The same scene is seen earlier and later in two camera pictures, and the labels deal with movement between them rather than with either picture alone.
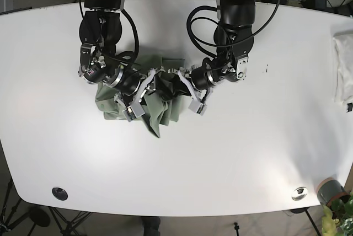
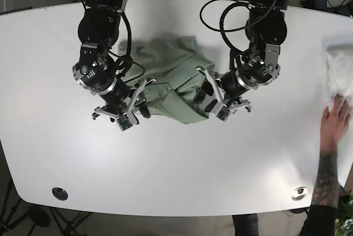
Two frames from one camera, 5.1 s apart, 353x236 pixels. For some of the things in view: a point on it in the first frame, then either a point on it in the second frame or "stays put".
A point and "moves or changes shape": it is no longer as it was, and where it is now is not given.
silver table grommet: x=299 y=193 stays put
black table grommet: x=59 y=193 stays put
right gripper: x=231 y=68 → x=255 y=66
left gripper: x=125 y=83 → x=99 y=78
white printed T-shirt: x=343 y=89 moves or changes shape
